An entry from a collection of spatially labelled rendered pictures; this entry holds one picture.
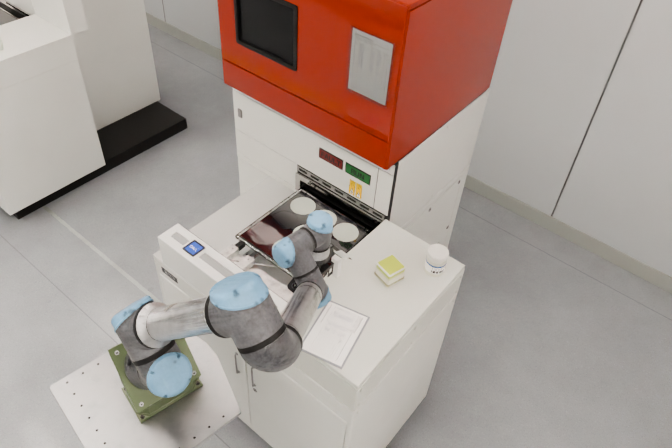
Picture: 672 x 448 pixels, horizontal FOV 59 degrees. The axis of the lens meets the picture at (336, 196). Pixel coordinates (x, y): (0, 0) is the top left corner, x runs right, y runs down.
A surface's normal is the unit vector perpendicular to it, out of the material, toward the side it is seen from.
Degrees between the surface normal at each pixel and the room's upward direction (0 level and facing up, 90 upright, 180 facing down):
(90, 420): 0
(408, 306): 0
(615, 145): 90
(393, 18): 90
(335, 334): 0
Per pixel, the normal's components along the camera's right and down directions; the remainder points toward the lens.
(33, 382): 0.06, -0.74
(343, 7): -0.63, 0.49
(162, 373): 0.56, 0.04
